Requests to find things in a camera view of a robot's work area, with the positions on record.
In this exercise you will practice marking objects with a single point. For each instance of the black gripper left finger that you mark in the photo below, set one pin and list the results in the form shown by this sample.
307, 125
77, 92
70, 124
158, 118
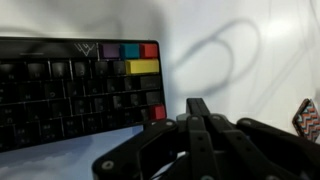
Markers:
160, 150

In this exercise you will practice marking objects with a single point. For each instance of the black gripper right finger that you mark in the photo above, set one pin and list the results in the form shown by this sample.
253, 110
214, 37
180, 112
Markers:
260, 150

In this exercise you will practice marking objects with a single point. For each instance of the black keyboard with coloured keys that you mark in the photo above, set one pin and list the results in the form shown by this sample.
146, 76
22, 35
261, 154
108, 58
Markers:
66, 93

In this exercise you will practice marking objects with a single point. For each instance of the zigzag patterned card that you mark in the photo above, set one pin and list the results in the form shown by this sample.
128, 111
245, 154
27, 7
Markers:
308, 121

